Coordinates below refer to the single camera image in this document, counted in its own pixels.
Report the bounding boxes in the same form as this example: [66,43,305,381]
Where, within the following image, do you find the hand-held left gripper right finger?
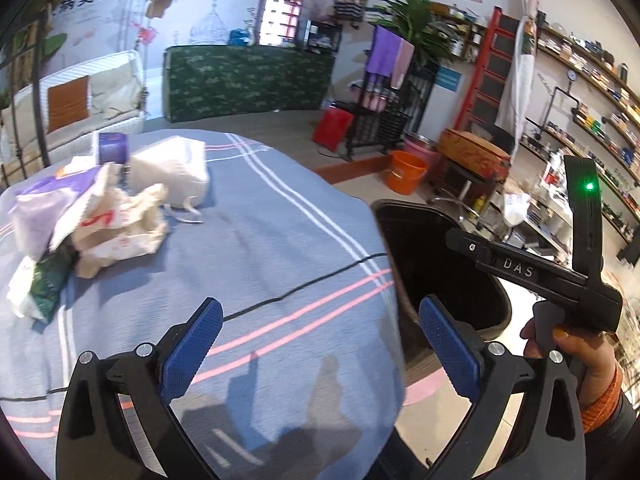
[419,295,587,480]

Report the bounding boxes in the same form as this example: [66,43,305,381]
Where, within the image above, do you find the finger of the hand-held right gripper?
[446,228,496,267]

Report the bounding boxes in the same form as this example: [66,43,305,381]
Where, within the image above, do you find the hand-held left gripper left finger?
[56,297,224,480]

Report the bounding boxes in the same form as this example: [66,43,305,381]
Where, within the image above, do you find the black trash bin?
[371,198,514,386]

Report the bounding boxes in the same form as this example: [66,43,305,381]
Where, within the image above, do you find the white red-print plastic bag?
[70,182,172,279]

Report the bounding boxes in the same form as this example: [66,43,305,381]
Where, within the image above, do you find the white face mask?
[127,136,211,224]

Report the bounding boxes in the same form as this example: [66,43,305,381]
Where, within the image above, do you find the purple packet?
[10,164,108,261]

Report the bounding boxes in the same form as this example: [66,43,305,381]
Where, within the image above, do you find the person's right forearm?
[580,364,640,461]

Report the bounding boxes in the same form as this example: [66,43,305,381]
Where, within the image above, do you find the person's right hand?
[520,321,621,409]

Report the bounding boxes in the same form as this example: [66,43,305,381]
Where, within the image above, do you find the white salon trolley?
[475,150,576,261]

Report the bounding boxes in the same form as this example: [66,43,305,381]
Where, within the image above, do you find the stool with patterned cushion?
[430,128,512,221]

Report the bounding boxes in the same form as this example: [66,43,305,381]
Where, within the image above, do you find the orange bucket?
[382,150,428,196]

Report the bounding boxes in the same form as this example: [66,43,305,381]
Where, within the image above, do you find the pink basin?
[402,132,443,171]

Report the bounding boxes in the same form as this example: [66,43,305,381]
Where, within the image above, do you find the striped blue-grey tablecloth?
[0,130,406,480]

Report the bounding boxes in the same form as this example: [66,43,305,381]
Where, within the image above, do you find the black metal rack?
[345,62,441,161]

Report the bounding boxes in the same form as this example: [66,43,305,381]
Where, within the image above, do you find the green packet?
[30,247,78,323]

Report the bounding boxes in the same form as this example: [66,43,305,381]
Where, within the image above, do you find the white hanging apron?
[495,15,538,136]

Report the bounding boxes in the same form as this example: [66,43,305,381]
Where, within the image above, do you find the red ladder shelf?
[452,6,521,133]

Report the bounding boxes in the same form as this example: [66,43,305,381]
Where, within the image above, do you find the red bag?
[312,108,355,148]

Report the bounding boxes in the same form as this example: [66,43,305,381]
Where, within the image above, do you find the pink towel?
[390,40,416,90]

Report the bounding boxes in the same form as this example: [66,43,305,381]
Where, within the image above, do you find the pipe fixture with gauge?
[532,67,583,141]

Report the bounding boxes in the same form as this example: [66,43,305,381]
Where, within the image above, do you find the purple towel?
[364,25,401,78]

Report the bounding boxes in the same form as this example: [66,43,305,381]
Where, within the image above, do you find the purple paper cup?
[97,131,130,165]

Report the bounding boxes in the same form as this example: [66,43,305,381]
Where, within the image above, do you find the green potted plant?
[372,0,468,68]

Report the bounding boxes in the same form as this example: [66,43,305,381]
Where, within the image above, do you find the black glass box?
[302,20,343,55]

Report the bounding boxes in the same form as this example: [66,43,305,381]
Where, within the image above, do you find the beige cushion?
[90,72,143,121]

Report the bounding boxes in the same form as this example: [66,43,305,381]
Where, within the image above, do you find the green patterned counter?
[162,44,336,123]

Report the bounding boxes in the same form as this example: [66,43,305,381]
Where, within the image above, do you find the orange cushion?
[47,76,91,133]

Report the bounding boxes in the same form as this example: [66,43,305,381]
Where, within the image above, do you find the white wicker sofa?
[0,50,148,171]

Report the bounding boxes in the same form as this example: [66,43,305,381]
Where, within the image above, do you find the red phone booth cabinet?
[255,0,310,48]

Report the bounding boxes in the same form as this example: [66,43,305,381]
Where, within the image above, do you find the black cable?
[0,253,390,402]

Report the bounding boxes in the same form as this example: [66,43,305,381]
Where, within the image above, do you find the wall shelves with products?
[520,25,640,246]

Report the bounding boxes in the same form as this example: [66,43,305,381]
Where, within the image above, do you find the blue wall sign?
[435,66,462,93]

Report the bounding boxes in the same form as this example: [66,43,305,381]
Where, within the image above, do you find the wall mural poster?
[45,0,281,61]

